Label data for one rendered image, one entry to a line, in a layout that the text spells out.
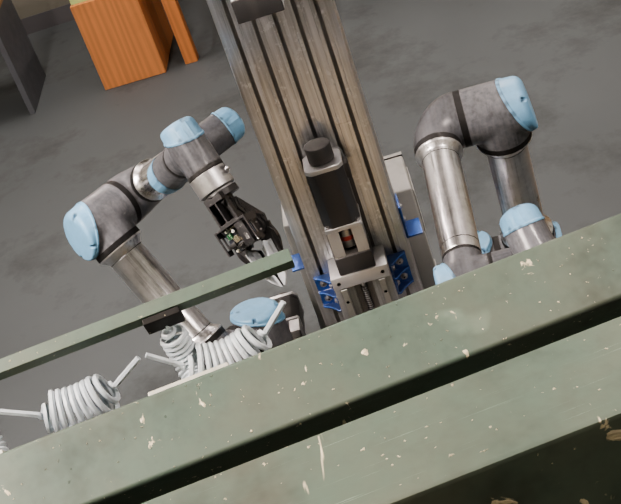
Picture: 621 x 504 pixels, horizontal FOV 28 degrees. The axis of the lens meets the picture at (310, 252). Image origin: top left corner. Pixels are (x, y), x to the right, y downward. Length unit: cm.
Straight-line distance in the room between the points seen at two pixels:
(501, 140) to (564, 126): 326
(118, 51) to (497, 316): 638
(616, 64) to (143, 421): 496
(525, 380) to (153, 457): 61
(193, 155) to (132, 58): 540
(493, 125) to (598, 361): 160
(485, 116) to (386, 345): 112
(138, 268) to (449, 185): 75
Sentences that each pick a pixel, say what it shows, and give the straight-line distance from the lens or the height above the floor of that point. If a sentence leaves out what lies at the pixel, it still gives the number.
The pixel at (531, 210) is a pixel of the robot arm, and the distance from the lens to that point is 220.
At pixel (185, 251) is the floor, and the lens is 577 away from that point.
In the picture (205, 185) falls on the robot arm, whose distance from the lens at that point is 233.
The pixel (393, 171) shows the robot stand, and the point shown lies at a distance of 324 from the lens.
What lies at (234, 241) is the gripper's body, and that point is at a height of 165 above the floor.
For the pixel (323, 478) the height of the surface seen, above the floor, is 220.
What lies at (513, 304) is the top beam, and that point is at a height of 194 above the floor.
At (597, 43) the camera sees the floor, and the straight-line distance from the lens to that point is 647.
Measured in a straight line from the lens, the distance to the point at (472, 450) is 89.
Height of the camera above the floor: 279
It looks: 31 degrees down
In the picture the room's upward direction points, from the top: 20 degrees counter-clockwise
